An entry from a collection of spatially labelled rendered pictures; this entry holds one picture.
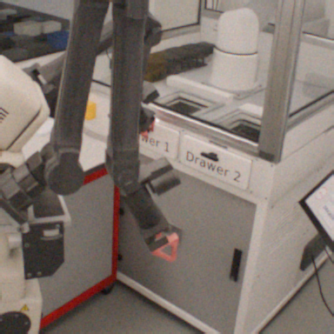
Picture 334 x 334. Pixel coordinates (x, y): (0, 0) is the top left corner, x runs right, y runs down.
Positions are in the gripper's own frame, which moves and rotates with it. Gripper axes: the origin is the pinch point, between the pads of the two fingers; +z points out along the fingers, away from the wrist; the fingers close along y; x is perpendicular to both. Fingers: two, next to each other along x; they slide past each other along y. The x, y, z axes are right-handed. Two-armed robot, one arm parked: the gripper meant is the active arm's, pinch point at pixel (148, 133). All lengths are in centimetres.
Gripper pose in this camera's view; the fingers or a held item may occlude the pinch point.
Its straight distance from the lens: 210.8
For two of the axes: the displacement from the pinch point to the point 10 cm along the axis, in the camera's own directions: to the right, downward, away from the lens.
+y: 5.7, -7.5, 3.5
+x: -7.6, -3.1, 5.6
